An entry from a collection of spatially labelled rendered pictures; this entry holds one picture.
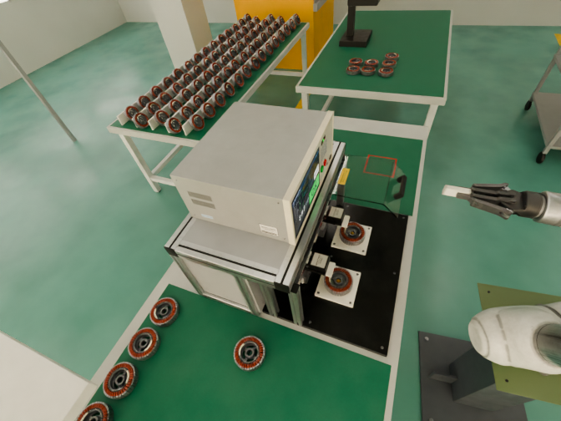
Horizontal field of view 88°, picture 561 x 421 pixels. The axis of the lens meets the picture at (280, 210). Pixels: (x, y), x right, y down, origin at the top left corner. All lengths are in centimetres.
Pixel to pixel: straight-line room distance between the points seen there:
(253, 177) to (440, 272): 170
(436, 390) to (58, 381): 168
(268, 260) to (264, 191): 22
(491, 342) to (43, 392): 111
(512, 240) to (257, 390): 208
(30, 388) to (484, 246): 245
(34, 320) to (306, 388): 215
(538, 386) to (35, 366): 139
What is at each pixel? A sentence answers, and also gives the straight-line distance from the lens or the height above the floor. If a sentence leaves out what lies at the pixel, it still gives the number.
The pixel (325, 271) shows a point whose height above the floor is 91.
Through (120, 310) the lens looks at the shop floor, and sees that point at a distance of 243.
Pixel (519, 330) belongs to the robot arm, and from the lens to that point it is 103.
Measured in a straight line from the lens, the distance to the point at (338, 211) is 124.
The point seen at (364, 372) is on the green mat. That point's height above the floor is 75.
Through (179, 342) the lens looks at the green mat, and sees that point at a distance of 127.
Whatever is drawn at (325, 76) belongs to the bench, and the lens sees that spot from 264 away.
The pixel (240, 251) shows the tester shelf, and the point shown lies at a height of 111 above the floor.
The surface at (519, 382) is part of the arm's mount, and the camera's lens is 129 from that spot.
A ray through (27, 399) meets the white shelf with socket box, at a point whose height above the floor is 120.
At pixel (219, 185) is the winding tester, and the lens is 83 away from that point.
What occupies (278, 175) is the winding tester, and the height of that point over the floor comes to 132.
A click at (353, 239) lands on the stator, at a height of 82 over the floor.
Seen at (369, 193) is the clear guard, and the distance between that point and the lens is 112.
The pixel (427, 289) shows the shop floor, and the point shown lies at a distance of 218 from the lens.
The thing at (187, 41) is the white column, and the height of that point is 52.
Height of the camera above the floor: 186
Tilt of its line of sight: 49 degrees down
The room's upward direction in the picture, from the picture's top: 10 degrees counter-clockwise
